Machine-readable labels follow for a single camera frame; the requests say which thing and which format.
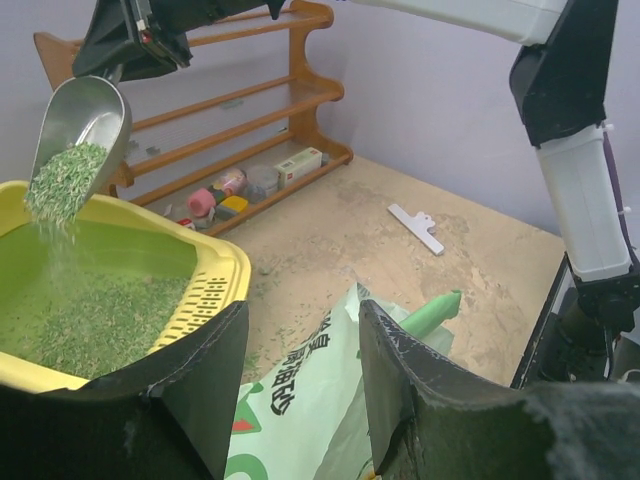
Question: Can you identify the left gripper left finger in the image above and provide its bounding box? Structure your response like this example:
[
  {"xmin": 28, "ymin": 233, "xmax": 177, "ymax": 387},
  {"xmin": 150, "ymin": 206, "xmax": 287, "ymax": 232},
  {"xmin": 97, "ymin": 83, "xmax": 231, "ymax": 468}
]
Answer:
[{"xmin": 1, "ymin": 301, "xmax": 249, "ymax": 479}]

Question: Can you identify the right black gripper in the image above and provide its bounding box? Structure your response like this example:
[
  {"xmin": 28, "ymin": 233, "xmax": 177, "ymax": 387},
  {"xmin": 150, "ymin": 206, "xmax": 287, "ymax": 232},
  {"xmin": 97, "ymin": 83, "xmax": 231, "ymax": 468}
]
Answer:
[{"xmin": 72, "ymin": 1, "xmax": 192, "ymax": 81}]

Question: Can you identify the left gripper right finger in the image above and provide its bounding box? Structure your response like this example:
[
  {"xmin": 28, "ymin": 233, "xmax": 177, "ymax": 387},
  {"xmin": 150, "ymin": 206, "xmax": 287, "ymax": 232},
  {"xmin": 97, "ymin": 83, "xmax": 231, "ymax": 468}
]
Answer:
[{"xmin": 359, "ymin": 300, "xmax": 639, "ymax": 479}]

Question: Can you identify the silver metal scoop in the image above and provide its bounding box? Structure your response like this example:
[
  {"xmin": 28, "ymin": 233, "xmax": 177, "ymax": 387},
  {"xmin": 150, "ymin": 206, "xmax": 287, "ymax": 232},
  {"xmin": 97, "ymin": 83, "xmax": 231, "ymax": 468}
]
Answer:
[{"xmin": 25, "ymin": 76, "xmax": 132, "ymax": 226}]

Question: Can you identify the green cat litter bag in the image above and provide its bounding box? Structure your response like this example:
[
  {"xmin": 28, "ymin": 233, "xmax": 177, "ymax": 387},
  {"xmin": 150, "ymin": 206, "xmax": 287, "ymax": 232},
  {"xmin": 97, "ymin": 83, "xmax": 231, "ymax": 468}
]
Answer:
[{"xmin": 223, "ymin": 282, "xmax": 462, "ymax": 480}]

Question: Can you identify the white plastic bracket piece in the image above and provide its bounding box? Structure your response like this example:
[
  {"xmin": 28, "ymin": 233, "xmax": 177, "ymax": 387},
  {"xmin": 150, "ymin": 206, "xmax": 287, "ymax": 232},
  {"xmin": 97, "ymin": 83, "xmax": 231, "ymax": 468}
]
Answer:
[{"xmin": 387, "ymin": 204, "xmax": 445, "ymax": 256}]

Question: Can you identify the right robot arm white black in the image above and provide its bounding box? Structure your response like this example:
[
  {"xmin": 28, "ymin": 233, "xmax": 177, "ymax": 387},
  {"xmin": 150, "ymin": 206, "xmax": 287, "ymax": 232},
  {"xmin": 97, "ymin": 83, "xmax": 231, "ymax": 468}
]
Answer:
[{"xmin": 72, "ymin": 1, "xmax": 639, "ymax": 382}]

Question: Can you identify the yellow green litter box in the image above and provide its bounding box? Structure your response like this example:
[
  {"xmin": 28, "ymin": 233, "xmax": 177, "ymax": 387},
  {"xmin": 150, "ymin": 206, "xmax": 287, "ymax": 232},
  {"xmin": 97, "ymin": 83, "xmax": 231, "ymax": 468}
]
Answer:
[{"xmin": 1, "ymin": 181, "xmax": 251, "ymax": 394}]

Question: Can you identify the red white small box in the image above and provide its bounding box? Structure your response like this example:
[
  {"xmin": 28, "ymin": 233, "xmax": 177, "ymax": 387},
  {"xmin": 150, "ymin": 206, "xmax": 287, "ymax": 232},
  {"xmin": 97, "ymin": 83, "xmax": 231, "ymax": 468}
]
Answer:
[{"xmin": 177, "ymin": 218, "xmax": 198, "ymax": 231}]

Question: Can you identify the white green long box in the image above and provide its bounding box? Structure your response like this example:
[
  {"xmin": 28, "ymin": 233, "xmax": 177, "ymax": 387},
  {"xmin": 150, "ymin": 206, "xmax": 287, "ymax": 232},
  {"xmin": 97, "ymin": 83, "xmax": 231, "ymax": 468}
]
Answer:
[{"xmin": 275, "ymin": 147, "xmax": 323, "ymax": 190}]

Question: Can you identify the wooden three-tier rack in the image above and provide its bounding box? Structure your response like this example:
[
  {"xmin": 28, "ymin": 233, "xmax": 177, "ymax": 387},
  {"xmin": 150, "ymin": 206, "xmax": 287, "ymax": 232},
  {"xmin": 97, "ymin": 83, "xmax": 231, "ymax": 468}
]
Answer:
[{"xmin": 33, "ymin": 0, "xmax": 354, "ymax": 237}]

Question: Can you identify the pink patterned tube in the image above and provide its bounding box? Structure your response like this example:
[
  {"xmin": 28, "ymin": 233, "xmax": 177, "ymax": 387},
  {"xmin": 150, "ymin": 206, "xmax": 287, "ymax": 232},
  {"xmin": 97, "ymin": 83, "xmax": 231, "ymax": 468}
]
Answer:
[{"xmin": 213, "ymin": 168, "xmax": 248, "ymax": 196}]

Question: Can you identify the yellow grey sponge block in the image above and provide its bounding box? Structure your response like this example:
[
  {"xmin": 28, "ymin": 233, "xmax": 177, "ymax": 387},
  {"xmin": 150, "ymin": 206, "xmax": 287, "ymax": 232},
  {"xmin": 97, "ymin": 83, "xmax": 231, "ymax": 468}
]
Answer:
[{"xmin": 215, "ymin": 195, "xmax": 249, "ymax": 221}]

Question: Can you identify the grey round container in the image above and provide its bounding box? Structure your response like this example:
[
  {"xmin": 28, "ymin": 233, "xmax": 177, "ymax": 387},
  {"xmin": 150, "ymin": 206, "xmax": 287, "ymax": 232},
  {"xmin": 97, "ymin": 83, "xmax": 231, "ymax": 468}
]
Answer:
[{"xmin": 246, "ymin": 165, "xmax": 279, "ymax": 203}]

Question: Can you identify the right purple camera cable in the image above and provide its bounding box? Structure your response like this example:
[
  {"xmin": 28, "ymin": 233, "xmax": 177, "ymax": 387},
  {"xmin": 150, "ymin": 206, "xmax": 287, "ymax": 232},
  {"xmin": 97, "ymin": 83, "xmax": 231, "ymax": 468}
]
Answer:
[{"xmin": 602, "ymin": 134, "xmax": 640, "ymax": 271}]

